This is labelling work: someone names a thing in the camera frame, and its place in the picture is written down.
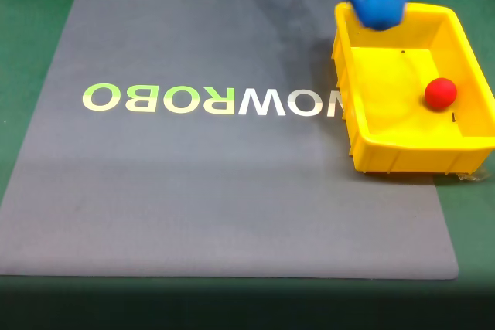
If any blue foam ball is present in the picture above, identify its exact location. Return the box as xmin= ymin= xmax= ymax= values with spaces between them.
xmin=357 ymin=0 xmax=407 ymax=32

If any red foam ball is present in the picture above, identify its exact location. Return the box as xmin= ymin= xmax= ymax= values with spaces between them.
xmin=424 ymin=77 xmax=458 ymax=109

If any yellow plastic bin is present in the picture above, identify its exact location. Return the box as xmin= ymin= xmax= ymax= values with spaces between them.
xmin=331 ymin=0 xmax=495 ymax=175

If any clear plastic scrap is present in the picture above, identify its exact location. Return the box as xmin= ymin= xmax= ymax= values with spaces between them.
xmin=456 ymin=166 xmax=492 ymax=182

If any grey mat with NOWROBO print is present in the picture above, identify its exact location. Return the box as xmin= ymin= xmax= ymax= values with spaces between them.
xmin=0 ymin=0 xmax=460 ymax=281

